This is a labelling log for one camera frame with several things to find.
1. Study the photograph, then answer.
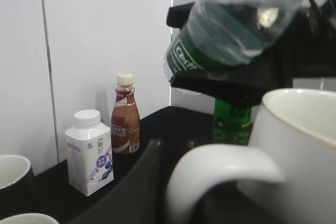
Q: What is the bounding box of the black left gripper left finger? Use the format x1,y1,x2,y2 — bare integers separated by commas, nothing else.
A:
166,3,195,29

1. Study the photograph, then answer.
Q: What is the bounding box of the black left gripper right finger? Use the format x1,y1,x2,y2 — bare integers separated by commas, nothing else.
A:
170,48,291,108

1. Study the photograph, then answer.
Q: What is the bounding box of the clear water bottle green label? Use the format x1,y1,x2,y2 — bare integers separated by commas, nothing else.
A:
163,0,302,80

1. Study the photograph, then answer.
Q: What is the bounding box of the white ceramic mug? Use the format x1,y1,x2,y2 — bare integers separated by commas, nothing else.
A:
166,88,335,223

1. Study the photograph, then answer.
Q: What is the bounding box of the green soda bottle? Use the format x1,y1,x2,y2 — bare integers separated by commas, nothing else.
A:
213,99,252,146

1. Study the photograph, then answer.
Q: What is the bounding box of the brown coffee drink bottle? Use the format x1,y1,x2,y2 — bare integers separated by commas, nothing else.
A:
111,73,140,155

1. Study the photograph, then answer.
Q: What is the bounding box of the white yogurt carton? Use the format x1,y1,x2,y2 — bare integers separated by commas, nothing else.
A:
65,110,114,197

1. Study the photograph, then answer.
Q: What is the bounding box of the black ceramic mug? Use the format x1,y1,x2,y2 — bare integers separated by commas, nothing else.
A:
1,155,36,219

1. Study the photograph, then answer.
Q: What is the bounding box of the red ceramic mug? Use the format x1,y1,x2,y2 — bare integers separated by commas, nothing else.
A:
0,213,59,224

